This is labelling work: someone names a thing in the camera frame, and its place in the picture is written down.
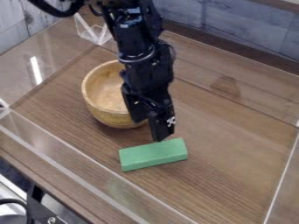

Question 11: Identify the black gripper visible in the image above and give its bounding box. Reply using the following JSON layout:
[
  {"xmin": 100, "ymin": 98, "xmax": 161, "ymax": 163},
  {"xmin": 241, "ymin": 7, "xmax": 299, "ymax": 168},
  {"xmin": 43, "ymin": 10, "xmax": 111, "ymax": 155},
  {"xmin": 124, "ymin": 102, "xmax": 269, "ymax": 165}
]
[{"xmin": 120, "ymin": 43, "xmax": 176, "ymax": 142}]

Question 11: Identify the green rectangular block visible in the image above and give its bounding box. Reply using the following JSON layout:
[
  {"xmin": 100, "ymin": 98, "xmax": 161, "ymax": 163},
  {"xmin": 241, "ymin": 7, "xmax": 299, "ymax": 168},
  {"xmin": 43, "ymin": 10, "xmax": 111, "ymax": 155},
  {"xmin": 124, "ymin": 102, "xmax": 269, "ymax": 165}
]
[{"xmin": 119, "ymin": 138, "xmax": 188, "ymax": 172}]

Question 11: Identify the wooden bowl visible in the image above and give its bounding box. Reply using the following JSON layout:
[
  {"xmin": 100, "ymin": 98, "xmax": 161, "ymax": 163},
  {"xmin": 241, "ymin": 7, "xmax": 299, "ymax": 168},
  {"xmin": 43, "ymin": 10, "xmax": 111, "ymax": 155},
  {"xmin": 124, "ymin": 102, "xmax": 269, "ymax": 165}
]
[{"xmin": 80, "ymin": 60, "xmax": 145, "ymax": 129}]

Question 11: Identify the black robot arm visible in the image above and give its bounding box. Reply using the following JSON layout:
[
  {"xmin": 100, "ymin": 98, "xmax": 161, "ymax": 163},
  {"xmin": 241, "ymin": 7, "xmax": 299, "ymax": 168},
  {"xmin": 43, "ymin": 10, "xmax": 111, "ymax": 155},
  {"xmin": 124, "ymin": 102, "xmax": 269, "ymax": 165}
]
[{"xmin": 28, "ymin": 0, "xmax": 175, "ymax": 142}]

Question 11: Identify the clear acrylic corner bracket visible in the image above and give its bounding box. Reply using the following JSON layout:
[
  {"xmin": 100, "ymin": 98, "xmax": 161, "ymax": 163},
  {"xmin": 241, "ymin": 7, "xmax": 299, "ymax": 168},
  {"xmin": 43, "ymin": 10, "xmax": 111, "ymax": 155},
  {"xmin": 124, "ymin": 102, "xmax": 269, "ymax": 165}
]
[{"xmin": 73, "ymin": 13, "xmax": 112, "ymax": 46}]

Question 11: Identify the black table leg bracket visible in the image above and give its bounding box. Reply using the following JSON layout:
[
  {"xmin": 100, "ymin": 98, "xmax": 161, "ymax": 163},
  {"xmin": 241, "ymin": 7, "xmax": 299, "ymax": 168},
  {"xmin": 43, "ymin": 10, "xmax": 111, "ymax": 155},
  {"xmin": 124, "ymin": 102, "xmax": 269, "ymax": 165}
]
[{"xmin": 27, "ymin": 185, "xmax": 68, "ymax": 224}]

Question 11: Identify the black cable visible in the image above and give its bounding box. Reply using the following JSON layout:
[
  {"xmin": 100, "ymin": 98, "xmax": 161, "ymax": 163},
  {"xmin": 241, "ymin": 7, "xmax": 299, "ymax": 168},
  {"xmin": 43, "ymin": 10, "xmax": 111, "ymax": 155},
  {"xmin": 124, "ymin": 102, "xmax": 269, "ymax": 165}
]
[{"xmin": 0, "ymin": 199, "xmax": 29, "ymax": 211}]

